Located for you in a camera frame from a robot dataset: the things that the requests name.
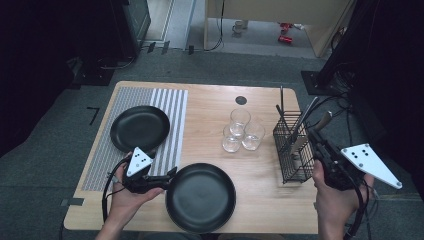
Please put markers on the dark cabinet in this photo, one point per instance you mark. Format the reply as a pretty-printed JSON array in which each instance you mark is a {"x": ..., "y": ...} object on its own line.
[{"x": 133, "y": 23}]

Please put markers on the grey tape strip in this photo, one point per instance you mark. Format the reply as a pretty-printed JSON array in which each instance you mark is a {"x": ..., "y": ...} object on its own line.
[{"x": 72, "y": 201}]

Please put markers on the black stand base plate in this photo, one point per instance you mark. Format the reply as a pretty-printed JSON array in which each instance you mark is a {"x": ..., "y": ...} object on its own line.
[{"x": 315, "y": 83}]

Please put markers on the black round table grommet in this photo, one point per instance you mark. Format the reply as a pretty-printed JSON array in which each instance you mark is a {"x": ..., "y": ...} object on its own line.
[{"x": 241, "y": 100}]

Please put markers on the black flat floor base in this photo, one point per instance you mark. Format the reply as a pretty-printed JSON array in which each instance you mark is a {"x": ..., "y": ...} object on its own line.
[{"x": 95, "y": 75}]

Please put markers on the black round plate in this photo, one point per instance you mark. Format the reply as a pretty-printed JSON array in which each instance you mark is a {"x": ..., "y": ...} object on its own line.
[
  {"x": 200, "y": 197},
  {"x": 140, "y": 128}
]

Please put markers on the person's right hand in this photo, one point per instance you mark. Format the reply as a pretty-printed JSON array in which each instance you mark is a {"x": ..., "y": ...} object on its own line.
[{"x": 336, "y": 206}]

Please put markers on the grey striped placemat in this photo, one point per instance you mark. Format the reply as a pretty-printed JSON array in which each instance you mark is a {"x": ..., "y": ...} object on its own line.
[{"x": 166, "y": 110}]

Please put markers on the clear drinking glass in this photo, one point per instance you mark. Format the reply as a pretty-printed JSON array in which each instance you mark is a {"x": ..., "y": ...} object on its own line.
[
  {"x": 240, "y": 120},
  {"x": 230, "y": 144},
  {"x": 253, "y": 138}
]

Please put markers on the person's left hand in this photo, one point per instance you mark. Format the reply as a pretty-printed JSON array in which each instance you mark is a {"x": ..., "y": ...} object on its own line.
[{"x": 128, "y": 205}]

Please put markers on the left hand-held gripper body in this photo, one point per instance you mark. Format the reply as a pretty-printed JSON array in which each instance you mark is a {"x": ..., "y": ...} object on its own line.
[{"x": 140, "y": 181}]

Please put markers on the red can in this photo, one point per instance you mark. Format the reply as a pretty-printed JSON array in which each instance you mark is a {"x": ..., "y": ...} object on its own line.
[{"x": 285, "y": 39}]

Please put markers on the red object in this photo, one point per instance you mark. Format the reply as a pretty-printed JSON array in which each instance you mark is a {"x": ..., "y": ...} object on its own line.
[{"x": 286, "y": 26}]

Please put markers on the black floor tape marker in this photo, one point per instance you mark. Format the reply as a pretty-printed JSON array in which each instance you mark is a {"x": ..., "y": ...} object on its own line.
[{"x": 95, "y": 113}]

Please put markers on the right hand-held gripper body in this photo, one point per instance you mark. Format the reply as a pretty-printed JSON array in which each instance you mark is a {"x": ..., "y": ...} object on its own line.
[{"x": 340, "y": 173}]

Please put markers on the white cup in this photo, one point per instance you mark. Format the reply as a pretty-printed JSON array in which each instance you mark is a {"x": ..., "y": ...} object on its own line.
[{"x": 239, "y": 26}]

